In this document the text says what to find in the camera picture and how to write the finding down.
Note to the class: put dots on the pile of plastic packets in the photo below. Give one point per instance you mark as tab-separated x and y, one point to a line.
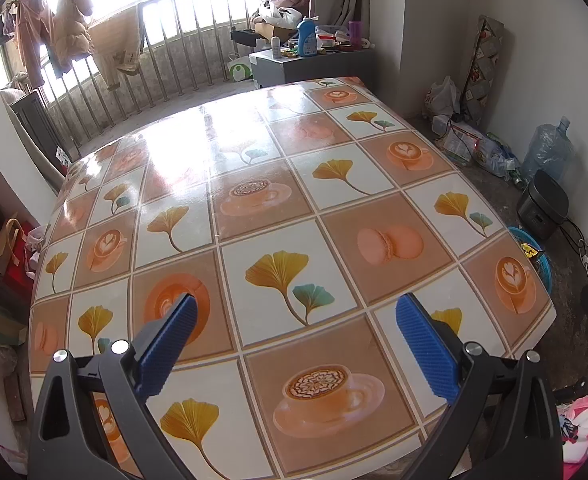
464	142

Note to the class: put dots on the peach puffer jacket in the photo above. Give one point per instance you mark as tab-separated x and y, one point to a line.
73	20

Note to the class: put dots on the white green paper bag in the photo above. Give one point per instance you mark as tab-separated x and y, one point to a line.
240	70

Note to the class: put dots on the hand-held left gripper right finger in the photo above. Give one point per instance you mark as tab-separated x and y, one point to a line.
426	350

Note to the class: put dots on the red bag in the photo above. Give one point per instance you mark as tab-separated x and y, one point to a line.
23	270

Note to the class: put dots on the cardboard box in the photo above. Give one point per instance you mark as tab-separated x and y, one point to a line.
274	31

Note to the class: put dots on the blue plastic basket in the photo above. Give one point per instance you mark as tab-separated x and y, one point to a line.
544	270

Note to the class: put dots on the beige hanging cloth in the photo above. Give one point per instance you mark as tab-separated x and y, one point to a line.
113	45

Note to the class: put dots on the rolled patterned mat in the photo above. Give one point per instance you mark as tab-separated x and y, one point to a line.
484	70

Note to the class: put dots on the metal balcony railing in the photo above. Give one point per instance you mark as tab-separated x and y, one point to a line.
183	60

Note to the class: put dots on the grey cabinet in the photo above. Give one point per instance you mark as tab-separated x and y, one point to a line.
319	67

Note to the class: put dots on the purple cup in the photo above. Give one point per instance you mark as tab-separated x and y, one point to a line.
356	35

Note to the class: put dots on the white black plastic bag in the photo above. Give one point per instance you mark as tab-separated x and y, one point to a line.
279	12

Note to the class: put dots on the blue detergent bottle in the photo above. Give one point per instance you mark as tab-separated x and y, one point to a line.
307	37

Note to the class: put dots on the dark metal cabinet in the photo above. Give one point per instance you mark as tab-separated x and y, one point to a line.
28	120

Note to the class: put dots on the black rice cooker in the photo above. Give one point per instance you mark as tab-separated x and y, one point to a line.
541	205

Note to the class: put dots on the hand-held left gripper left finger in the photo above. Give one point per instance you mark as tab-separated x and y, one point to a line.
168	345

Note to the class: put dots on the clear water jug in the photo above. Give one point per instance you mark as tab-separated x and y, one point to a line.
546	147

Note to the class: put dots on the small white bottle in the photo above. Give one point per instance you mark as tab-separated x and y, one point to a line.
277	47

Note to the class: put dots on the brown paper bag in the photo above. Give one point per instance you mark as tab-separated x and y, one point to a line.
6	255

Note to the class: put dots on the patterned tablecloth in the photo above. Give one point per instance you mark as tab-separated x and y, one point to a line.
274	220

